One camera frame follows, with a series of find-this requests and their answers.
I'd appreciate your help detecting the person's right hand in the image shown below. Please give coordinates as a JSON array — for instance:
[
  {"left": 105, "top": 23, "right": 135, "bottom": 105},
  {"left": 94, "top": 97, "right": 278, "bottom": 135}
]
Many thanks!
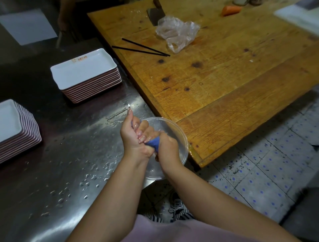
[{"left": 154, "top": 132, "right": 182, "bottom": 173}]

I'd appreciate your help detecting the person's left hand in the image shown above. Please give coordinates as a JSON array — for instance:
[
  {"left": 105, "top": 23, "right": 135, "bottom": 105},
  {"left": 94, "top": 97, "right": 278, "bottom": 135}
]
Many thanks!
[{"left": 120, "top": 104, "right": 160, "bottom": 160}]

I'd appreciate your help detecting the blue cloth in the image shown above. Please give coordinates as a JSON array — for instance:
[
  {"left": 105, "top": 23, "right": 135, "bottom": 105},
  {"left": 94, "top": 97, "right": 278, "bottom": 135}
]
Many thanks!
[{"left": 144, "top": 136, "right": 161, "bottom": 153}]

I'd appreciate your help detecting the steel work table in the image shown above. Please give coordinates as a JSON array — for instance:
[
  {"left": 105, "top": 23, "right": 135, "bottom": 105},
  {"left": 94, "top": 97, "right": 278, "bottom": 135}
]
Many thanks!
[{"left": 0, "top": 37, "right": 156, "bottom": 242}]

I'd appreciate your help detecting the stack of white plates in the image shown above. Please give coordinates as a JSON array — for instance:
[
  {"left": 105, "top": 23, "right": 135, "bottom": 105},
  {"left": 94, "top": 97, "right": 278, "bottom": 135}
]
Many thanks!
[
  {"left": 50, "top": 48, "right": 123, "bottom": 104},
  {"left": 0, "top": 99, "right": 42, "bottom": 165}
]

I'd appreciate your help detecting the person's left forearm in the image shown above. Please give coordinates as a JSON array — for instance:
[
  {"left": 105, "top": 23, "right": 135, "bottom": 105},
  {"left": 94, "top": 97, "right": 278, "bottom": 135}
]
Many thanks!
[{"left": 66, "top": 154, "right": 151, "bottom": 242}]

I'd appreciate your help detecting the person's right forearm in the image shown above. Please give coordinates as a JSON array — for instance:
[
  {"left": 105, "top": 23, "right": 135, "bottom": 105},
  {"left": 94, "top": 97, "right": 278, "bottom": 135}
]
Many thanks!
[{"left": 162, "top": 162, "right": 299, "bottom": 242}]

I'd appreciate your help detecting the clear glass bowl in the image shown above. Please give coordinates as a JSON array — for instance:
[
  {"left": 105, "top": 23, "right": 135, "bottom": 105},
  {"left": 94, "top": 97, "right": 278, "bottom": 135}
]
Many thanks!
[{"left": 136, "top": 116, "right": 189, "bottom": 181}]

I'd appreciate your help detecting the black shoe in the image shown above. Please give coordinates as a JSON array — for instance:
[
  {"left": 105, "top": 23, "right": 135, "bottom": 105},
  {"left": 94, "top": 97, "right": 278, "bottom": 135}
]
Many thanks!
[{"left": 168, "top": 192, "right": 185, "bottom": 215}]

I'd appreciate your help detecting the striped garment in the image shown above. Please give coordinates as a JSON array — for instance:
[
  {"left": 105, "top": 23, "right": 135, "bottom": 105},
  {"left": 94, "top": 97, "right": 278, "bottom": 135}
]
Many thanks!
[{"left": 147, "top": 210, "right": 196, "bottom": 224}]

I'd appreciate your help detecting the wooden table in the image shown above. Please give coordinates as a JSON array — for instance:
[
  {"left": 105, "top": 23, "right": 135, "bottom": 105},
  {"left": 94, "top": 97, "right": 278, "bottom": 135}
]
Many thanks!
[{"left": 87, "top": 0, "right": 319, "bottom": 168}]

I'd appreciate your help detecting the crumpled clear plastic bag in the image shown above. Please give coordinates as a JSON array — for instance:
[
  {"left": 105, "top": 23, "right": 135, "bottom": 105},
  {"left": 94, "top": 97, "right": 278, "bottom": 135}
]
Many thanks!
[{"left": 156, "top": 15, "right": 201, "bottom": 54}]

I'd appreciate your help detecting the stainless steel cabinet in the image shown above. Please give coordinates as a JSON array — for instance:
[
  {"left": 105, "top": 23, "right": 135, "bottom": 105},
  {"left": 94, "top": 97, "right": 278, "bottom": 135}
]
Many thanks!
[{"left": 0, "top": 0, "right": 75, "bottom": 65}]

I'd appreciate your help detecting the white paper sheet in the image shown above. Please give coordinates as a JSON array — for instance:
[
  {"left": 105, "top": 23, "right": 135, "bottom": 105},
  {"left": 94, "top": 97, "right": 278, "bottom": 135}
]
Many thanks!
[{"left": 0, "top": 9, "right": 58, "bottom": 46}]

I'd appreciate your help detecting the orange carrot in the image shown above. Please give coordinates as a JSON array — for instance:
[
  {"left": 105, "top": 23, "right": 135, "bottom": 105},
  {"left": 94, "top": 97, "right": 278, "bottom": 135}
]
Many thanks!
[{"left": 222, "top": 5, "right": 243, "bottom": 17}]

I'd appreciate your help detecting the steel cleaver with dark handle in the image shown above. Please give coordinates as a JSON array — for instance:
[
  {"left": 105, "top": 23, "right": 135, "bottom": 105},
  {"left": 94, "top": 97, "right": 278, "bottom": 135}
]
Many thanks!
[{"left": 147, "top": 0, "right": 166, "bottom": 27}]

